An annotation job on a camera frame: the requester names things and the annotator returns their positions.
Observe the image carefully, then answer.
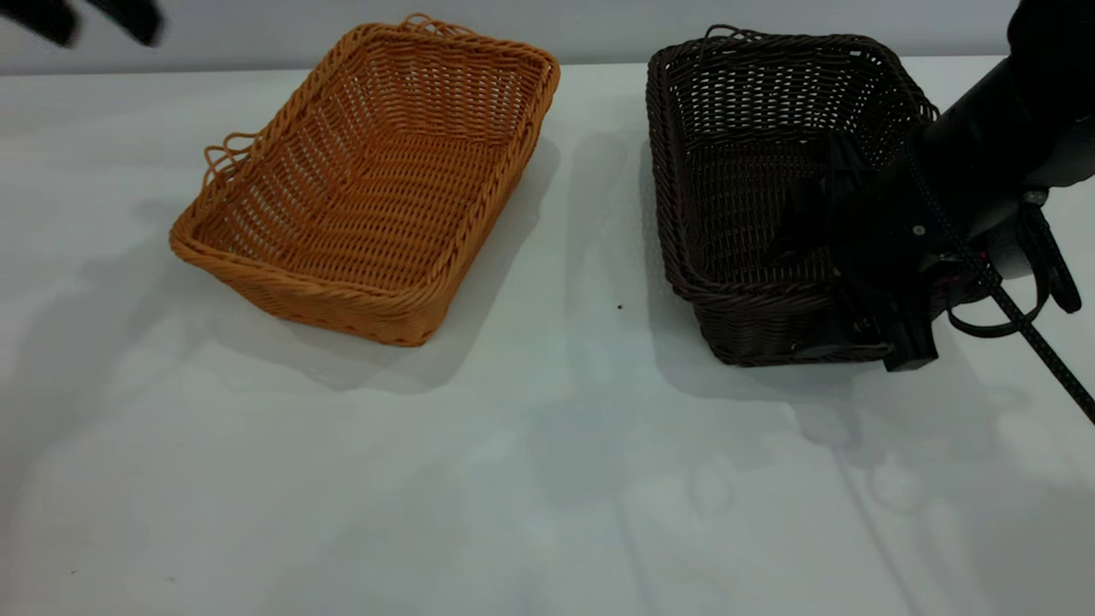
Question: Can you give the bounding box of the black braided cable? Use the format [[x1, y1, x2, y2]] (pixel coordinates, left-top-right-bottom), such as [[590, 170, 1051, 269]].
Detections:
[[903, 141, 1095, 424]]

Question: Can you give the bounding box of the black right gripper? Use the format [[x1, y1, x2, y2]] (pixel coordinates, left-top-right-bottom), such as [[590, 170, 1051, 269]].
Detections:
[[766, 128, 950, 373]]

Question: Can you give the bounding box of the dark brown wicker basket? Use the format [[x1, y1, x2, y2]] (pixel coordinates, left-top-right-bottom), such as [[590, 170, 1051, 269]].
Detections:
[[645, 24, 942, 369]]

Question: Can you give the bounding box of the orange wicker basket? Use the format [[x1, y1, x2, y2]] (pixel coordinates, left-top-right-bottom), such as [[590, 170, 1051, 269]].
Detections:
[[169, 13, 562, 348]]

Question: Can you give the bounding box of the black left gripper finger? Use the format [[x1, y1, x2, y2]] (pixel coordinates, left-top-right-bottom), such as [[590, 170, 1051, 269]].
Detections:
[[0, 0, 80, 48], [86, 0, 165, 48]]

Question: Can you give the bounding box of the black looped cable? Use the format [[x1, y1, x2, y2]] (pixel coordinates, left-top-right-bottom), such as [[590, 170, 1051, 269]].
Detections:
[[945, 198, 1083, 339]]

